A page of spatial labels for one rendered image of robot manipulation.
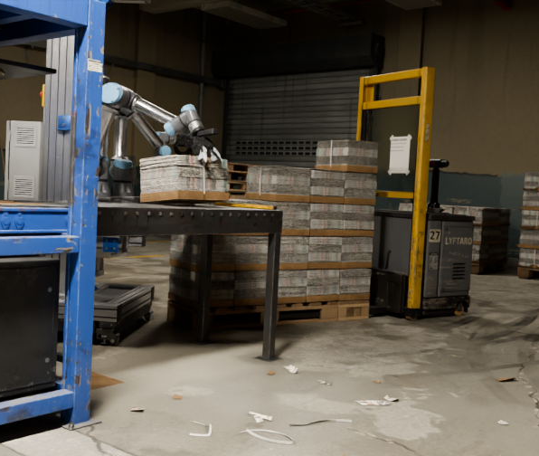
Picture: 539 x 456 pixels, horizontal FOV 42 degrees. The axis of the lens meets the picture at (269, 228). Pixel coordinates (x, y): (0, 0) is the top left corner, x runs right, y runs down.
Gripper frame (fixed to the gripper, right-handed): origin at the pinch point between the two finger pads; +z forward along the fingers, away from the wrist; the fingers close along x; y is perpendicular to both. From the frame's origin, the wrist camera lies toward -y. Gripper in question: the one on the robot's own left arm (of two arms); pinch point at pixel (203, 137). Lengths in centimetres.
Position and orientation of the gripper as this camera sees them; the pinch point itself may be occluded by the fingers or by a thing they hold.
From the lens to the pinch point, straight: 490.9
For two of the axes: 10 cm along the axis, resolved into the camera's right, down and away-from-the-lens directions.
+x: 3.5, 2.0, -9.1
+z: 9.3, 0.3, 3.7
